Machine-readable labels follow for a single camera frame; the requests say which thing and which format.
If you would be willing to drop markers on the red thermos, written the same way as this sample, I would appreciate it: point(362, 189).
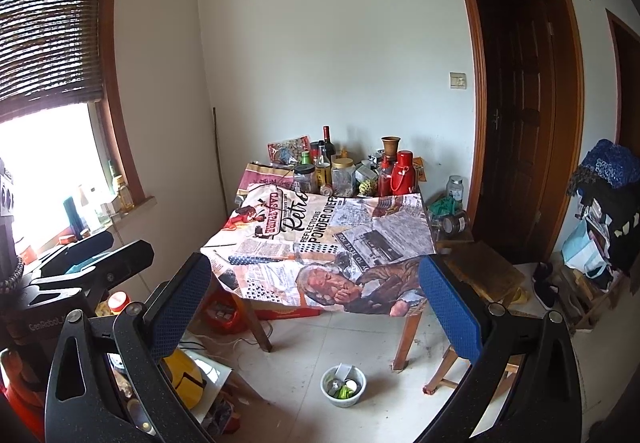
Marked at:
point(402, 173)

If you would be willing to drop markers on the yellow green pineapple ornament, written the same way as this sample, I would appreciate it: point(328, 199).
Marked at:
point(367, 188)

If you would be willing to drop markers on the dark wooden door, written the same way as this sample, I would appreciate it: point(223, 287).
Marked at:
point(520, 123)
point(627, 83)

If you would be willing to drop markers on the red sauce bottle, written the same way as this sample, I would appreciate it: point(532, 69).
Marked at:
point(384, 180)

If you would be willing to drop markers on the printed tablecloth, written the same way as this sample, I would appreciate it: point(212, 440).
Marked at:
point(320, 243)

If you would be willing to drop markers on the white carton box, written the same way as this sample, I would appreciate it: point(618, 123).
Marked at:
point(342, 369)

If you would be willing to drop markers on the red plastic basket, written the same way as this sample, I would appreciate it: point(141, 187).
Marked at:
point(222, 313)

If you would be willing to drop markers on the brown window frame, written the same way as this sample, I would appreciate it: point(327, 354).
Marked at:
point(117, 98)

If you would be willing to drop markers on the thin wooden stick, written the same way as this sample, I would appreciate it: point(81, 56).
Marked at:
point(219, 163)

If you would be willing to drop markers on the gold lid glass jar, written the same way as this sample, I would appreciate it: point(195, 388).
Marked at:
point(343, 178)

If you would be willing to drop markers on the dark teal bottle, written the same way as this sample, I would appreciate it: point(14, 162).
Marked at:
point(74, 220)

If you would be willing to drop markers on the pink printed woven bag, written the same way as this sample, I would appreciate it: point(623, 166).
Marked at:
point(260, 178)

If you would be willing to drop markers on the silver foil packaging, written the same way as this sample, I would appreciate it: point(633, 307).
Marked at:
point(371, 167)

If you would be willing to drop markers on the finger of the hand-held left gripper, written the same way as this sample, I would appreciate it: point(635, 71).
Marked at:
point(120, 260)
point(82, 253)

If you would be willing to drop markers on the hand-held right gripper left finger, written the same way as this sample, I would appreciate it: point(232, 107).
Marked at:
point(185, 303)

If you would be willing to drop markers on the orange lid bottle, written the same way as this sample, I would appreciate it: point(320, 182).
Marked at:
point(119, 304)

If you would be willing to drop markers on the wooden crate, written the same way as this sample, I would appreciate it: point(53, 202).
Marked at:
point(592, 308)

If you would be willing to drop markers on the wooden stool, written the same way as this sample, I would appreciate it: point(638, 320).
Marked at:
point(485, 273)

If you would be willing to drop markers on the dark red canister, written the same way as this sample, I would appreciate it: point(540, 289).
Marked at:
point(316, 149)

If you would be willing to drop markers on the blue clothes pile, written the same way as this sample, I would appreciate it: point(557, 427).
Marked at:
point(610, 165)

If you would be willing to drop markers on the clear bottle yellow label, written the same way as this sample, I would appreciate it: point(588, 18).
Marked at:
point(322, 165)

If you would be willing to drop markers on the green plastic bag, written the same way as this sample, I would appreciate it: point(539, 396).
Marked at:
point(442, 208)

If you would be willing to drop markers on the red snack packet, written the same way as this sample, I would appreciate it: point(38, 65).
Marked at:
point(289, 149)

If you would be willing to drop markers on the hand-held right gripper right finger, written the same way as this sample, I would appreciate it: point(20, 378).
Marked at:
point(450, 308)

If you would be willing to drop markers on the yellow oil bottle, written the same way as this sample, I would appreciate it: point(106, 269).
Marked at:
point(122, 190)

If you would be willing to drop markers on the green bottle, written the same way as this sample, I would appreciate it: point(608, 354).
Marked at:
point(305, 158)

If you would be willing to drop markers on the white plastic bowl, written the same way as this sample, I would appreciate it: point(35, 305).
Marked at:
point(327, 398)

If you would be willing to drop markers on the beige light switch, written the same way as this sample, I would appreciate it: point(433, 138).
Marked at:
point(458, 81)

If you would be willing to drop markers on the green wrapper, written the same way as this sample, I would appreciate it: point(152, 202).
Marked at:
point(345, 392)

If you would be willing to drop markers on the orange garment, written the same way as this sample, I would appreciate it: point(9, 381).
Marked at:
point(20, 408)

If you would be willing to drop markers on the yellow black bag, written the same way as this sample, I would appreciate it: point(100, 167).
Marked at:
point(185, 380)

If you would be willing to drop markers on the clear plastic bottle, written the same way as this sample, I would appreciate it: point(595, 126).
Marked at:
point(89, 210)

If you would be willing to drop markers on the white board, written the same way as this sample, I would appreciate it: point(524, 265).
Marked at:
point(215, 383)

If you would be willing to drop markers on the black clothes pile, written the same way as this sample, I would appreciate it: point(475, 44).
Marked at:
point(622, 223)

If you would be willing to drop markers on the black shoe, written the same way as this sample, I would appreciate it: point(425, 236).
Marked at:
point(548, 295)
point(542, 273)

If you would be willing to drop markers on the red flat box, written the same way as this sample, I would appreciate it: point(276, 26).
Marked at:
point(297, 312)

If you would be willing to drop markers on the dark wine bottle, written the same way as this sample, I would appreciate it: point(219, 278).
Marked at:
point(328, 143)

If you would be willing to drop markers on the black lid glass jar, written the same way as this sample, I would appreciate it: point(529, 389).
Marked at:
point(304, 180)

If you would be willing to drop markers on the light blue plastic bag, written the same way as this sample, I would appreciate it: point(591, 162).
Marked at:
point(582, 250)

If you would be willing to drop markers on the brown clay vase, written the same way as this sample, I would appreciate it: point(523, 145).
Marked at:
point(391, 148)

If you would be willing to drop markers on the bamboo window blind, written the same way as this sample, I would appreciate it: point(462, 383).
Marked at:
point(50, 33)

